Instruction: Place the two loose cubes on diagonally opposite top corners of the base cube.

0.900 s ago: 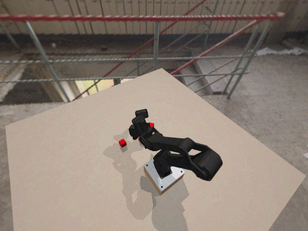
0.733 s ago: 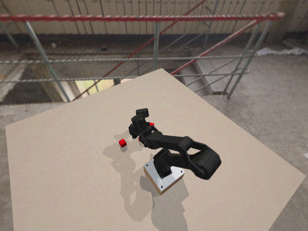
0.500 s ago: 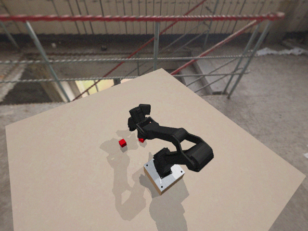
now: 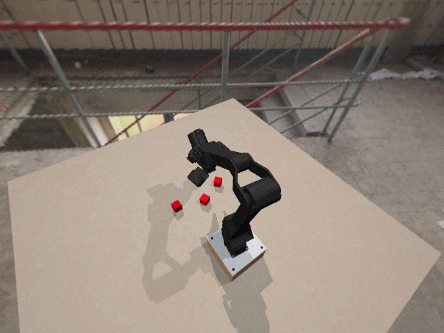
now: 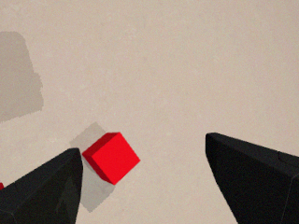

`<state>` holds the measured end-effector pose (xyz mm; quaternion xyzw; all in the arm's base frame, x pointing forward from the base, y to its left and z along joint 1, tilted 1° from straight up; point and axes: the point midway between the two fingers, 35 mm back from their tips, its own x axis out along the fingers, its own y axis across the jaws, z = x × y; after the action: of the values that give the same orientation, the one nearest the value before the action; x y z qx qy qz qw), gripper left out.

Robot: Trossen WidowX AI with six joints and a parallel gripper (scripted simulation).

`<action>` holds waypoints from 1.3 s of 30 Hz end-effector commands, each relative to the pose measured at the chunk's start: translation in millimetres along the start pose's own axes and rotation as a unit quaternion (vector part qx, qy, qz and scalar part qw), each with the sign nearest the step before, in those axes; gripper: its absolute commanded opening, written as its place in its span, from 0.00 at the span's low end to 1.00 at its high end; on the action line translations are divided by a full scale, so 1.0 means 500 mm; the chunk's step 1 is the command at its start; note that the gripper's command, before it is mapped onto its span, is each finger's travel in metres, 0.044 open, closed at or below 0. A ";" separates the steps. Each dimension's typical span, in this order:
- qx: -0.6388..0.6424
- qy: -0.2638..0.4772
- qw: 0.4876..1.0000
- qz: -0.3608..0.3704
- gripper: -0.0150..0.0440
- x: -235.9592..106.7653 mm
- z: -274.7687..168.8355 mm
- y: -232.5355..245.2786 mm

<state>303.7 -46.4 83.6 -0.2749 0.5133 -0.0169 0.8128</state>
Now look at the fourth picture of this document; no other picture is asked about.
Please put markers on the red cube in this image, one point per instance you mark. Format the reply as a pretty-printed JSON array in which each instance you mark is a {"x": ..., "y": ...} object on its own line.
[
  {"x": 176, "y": 206},
  {"x": 204, "y": 199},
  {"x": 217, "y": 181}
]

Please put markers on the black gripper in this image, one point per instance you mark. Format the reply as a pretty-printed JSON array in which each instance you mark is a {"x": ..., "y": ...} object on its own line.
[{"x": 199, "y": 176}]

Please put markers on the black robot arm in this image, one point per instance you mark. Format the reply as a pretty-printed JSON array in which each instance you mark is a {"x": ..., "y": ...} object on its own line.
[{"x": 236, "y": 230}]

